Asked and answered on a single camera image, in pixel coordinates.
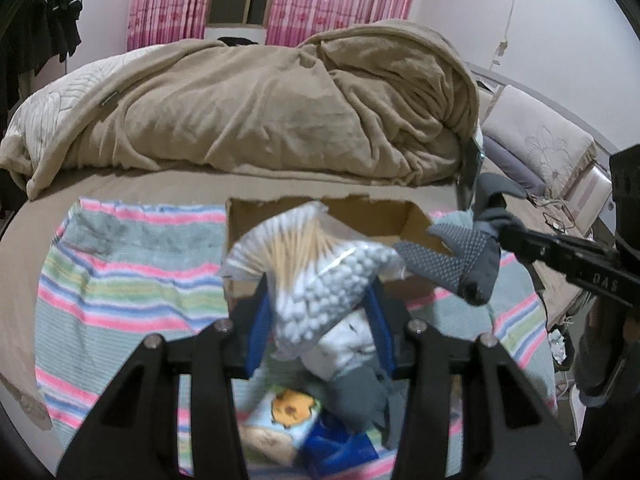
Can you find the black hanging clothes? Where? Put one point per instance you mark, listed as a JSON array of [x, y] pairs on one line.
[[32, 32]]

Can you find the beige fleece blanket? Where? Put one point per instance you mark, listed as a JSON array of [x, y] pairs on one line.
[[388, 103]]

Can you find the white quilted duvet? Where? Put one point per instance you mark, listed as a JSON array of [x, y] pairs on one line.
[[40, 113]]

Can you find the white sock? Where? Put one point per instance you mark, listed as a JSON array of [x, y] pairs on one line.
[[347, 346]]

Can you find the brown bed sheet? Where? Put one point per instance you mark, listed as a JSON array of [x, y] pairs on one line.
[[25, 241]]

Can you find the dotted grey sock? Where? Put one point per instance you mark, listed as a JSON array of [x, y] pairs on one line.
[[470, 269]]

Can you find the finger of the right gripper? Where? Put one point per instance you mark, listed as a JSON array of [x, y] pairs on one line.
[[561, 253]]

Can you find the beige embroidered pillow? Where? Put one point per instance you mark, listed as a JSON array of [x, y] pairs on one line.
[[552, 146]]

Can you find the left pink curtain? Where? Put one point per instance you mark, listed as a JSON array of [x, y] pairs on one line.
[[164, 21]]

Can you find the cotton swab plastic bag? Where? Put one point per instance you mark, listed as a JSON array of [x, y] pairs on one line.
[[317, 270]]

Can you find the striped colourful towel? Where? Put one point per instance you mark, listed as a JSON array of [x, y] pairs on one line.
[[116, 272]]

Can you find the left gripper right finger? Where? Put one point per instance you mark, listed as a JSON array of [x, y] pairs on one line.
[[508, 431]]

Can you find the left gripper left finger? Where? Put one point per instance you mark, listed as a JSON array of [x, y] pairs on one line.
[[132, 430]]

